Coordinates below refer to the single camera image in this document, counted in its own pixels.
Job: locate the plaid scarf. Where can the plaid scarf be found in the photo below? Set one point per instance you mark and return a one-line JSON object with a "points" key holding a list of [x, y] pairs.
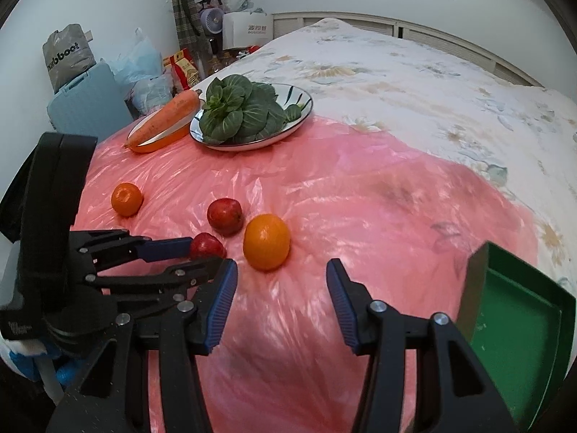
{"points": [[185, 13]]}

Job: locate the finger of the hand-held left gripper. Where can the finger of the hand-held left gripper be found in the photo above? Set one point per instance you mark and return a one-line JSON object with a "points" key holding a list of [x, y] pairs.
{"points": [[198, 273], [169, 249]]}

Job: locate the orange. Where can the orange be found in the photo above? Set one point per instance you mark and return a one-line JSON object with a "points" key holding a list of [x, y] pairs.
{"points": [[266, 242], [126, 199]]}

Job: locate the yellow bottle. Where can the yellow bottle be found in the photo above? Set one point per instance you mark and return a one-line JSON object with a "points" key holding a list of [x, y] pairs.
{"points": [[220, 61]]}

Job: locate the person's left hand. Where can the person's left hand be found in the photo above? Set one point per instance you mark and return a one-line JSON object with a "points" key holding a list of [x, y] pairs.
{"points": [[22, 356]]}

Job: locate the light blue folded case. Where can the light blue folded case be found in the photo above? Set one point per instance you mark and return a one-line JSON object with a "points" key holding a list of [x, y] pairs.
{"points": [[85, 103]]}

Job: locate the light blue plastic bag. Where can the light blue plastic bag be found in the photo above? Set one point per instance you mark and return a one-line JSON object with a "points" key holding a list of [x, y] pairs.
{"points": [[139, 58]]}

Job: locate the pink plastic sheet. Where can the pink plastic sheet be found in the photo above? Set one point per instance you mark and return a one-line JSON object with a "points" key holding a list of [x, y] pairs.
{"points": [[360, 216]]}

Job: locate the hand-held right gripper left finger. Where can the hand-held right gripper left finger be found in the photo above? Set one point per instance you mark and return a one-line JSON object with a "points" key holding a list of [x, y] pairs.
{"points": [[221, 306]]}

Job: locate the white paper bag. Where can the white paper bag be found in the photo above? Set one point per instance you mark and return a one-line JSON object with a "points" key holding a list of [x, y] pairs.
{"points": [[248, 29]]}

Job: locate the small purple fan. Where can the small purple fan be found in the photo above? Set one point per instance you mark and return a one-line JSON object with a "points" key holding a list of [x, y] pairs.
{"points": [[211, 20]]}

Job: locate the red yellow food package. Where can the red yellow food package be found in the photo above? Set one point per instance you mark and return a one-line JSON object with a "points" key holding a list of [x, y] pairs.
{"points": [[182, 70]]}

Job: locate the grey shopping bag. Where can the grey shopping bag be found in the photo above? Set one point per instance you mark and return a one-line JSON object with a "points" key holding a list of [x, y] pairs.
{"points": [[67, 58]]}

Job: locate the red apple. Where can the red apple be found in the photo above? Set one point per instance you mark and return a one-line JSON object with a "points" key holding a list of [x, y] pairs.
{"points": [[225, 216], [207, 246]]}

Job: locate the blue-rimmed white plate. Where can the blue-rimmed white plate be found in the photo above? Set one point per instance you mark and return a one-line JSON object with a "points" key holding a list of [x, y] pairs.
{"points": [[293, 94]]}

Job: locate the red bag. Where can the red bag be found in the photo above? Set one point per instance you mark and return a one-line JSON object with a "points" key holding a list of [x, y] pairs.
{"points": [[250, 49]]}

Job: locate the green bok choy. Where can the green bok choy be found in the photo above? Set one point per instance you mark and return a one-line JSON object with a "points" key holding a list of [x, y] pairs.
{"points": [[234, 108]]}

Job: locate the green cardboard box tray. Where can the green cardboard box tray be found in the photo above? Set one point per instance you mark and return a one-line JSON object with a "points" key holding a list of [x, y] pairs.
{"points": [[514, 324]]}

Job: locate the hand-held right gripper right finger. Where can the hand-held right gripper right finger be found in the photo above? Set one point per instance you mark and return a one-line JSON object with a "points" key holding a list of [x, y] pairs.
{"points": [[345, 306]]}

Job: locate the carrot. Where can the carrot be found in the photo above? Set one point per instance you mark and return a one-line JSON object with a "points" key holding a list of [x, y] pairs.
{"points": [[167, 115]]}

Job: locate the orange-rimmed white plate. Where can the orange-rimmed white plate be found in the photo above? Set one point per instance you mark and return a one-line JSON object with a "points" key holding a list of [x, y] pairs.
{"points": [[155, 145]]}

